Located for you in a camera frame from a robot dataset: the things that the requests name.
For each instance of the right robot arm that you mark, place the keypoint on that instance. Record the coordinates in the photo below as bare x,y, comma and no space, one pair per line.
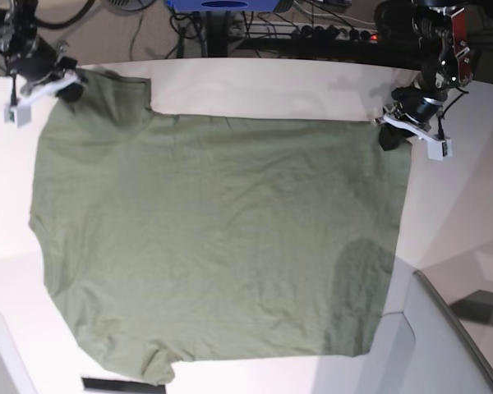
19,21

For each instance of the green t-shirt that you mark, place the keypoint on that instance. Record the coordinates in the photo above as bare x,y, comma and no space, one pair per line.
179,238

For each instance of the blue box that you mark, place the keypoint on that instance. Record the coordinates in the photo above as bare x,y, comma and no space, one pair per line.
222,5

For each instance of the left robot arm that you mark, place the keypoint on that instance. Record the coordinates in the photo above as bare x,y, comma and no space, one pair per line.
433,35

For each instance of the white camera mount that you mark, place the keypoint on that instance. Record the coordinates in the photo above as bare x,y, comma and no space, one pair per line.
438,146
18,110

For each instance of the white slotted plate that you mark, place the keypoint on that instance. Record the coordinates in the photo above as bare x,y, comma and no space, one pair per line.
119,386

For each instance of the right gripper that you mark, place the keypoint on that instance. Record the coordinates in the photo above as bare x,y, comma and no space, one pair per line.
36,60

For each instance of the black table leg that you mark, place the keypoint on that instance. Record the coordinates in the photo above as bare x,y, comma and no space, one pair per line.
217,26

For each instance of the black power strip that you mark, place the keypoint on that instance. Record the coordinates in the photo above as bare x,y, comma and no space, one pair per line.
330,33

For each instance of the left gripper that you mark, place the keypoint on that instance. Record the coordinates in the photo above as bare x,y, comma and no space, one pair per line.
412,104

